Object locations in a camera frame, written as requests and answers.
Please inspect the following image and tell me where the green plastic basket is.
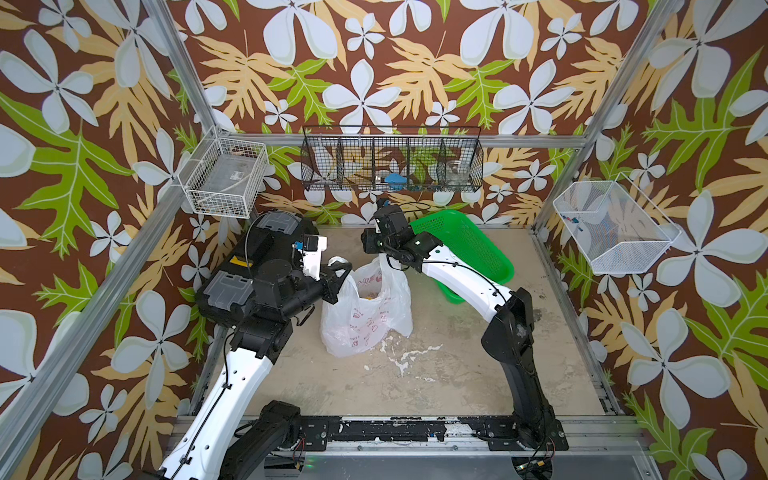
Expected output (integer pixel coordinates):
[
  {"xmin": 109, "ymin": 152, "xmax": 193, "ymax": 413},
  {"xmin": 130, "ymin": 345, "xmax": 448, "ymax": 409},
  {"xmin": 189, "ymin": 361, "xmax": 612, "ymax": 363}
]
[{"xmin": 410, "ymin": 210, "xmax": 515, "ymax": 284}]

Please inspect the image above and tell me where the blue object in basket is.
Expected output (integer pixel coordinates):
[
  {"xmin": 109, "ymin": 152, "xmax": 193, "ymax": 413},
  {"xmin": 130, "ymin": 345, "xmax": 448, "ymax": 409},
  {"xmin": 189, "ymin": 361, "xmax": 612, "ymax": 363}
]
[{"xmin": 384, "ymin": 173, "xmax": 408, "ymax": 192}]

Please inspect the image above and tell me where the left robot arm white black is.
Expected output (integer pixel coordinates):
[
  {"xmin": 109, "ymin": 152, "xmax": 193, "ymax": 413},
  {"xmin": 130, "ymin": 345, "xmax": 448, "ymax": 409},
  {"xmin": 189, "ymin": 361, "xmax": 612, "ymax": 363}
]
[{"xmin": 144, "ymin": 259, "xmax": 352, "ymax": 479}]

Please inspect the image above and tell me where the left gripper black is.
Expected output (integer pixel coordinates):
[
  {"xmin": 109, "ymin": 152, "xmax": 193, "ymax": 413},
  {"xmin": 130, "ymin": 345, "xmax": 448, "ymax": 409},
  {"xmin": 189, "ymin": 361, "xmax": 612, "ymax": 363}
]
[{"xmin": 278, "ymin": 261, "xmax": 349, "ymax": 323}]

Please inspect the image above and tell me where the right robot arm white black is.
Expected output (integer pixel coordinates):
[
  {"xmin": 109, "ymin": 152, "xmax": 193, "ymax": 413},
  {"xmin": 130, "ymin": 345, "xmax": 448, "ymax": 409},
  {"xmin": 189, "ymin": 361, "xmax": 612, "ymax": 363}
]
[{"xmin": 361, "ymin": 200, "xmax": 569, "ymax": 453}]

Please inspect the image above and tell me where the white plastic bag red print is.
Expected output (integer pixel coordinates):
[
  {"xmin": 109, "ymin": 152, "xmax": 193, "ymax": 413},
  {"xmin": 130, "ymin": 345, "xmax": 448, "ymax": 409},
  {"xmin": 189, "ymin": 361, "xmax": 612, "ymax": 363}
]
[{"xmin": 320, "ymin": 254, "xmax": 413, "ymax": 358}]

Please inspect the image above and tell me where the white wire basket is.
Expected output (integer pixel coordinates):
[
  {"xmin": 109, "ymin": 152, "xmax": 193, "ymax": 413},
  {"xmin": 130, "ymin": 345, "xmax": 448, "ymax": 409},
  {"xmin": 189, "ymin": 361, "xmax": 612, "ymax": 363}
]
[
  {"xmin": 553, "ymin": 174, "xmax": 682, "ymax": 275},
  {"xmin": 179, "ymin": 128, "xmax": 270, "ymax": 219}
]

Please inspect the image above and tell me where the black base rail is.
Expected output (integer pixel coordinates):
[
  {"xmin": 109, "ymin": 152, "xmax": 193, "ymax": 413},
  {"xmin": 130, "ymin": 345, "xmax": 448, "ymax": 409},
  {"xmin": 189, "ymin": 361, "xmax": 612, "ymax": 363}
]
[{"xmin": 300, "ymin": 415, "xmax": 536, "ymax": 451}]

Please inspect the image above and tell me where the black wire basket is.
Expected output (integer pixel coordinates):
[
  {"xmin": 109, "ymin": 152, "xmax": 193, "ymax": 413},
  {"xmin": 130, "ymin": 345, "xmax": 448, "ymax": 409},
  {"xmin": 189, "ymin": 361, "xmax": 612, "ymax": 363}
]
[{"xmin": 299, "ymin": 125, "xmax": 484, "ymax": 193}]

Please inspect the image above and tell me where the white wire basket right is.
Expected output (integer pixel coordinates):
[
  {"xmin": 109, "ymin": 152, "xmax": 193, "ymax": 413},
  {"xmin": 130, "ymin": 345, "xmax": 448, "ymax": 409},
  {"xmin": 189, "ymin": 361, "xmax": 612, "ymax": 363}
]
[{"xmin": 553, "ymin": 174, "xmax": 682, "ymax": 275}]

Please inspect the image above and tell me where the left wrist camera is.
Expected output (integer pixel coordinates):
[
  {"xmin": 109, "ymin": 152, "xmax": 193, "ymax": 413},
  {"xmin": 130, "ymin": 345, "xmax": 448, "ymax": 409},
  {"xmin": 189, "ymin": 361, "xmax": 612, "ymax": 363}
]
[{"xmin": 294, "ymin": 234, "xmax": 328, "ymax": 281}]

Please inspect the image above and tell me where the white wire basket left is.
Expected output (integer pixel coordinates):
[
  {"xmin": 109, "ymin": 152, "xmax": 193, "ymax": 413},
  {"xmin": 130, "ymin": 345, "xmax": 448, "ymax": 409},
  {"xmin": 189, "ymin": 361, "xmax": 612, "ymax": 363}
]
[{"xmin": 179, "ymin": 128, "xmax": 270, "ymax": 219}]

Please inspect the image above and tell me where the black toolbox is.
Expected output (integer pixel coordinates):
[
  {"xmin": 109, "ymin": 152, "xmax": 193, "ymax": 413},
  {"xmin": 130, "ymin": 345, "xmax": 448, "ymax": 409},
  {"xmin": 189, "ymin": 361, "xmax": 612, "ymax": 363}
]
[{"xmin": 195, "ymin": 210, "xmax": 323, "ymax": 327}]

